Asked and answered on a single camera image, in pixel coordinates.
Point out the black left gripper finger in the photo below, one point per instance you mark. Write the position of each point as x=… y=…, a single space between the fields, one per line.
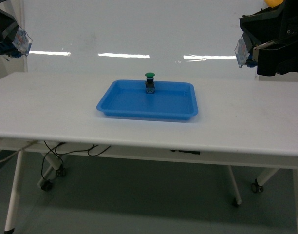
x=8 y=27

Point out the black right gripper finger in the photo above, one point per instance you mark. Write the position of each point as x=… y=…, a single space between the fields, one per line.
x=271 y=23
x=277 y=57

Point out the yellow mushroom push button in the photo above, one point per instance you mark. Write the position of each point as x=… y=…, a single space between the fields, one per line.
x=244 y=49

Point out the red mushroom push button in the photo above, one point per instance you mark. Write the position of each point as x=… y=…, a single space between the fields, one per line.
x=16 y=46

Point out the blue plastic tray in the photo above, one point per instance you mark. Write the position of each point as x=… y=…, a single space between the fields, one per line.
x=170 y=101

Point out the green mushroom push button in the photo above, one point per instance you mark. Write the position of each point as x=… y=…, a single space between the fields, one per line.
x=150 y=87

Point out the white folding table frame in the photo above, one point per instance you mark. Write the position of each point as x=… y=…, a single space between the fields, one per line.
x=121 y=196

